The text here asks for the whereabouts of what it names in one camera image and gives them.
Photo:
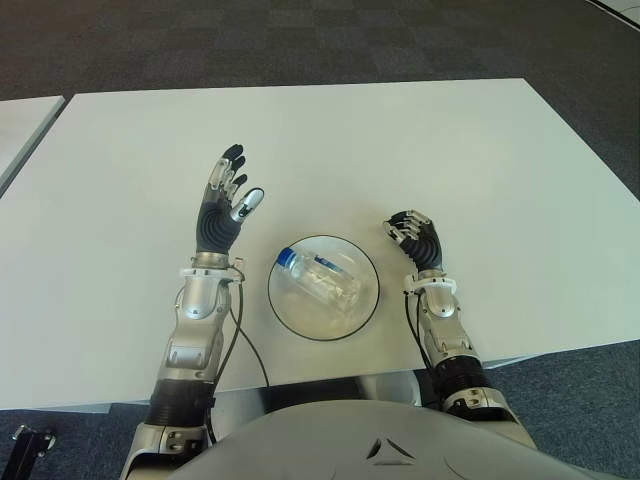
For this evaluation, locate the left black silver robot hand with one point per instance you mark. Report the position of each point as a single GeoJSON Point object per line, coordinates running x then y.
{"type": "Point", "coordinates": [217, 225]}

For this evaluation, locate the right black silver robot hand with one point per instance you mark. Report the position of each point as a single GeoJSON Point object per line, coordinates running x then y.
{"type": "Point", "coordinates": [425, 245]}

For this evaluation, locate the clear water bottle blue cap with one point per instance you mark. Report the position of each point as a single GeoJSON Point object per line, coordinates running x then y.
{"type": "Point", "coordinates": [325, 282]}

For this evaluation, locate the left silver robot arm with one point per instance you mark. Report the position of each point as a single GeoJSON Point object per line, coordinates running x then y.
{"type": "Point", "coordinates": [197, 305]}

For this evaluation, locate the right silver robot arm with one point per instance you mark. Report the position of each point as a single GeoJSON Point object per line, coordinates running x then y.
{"type": "Point", "coordinates": [442, 302]}

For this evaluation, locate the white plate black rim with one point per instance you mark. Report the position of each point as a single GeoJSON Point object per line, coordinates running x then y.
{"type": "Point", "coordinates": [310, 325]}

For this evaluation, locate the white side table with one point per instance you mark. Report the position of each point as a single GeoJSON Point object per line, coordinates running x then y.
{"type": "Point", "coordinates": [20, 130]}

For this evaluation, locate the grey robot torso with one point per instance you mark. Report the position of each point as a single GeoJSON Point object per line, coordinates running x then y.
{"type": "Point", "coordinates": [325, 440]}

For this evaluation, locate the black metal stand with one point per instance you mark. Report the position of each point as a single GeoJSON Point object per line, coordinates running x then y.
{"type": "Point", "coordinates": [30, 450]}

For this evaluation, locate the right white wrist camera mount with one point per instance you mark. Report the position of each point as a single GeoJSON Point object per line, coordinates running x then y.
{"type": "Point", "coordinates": [435, 281]}

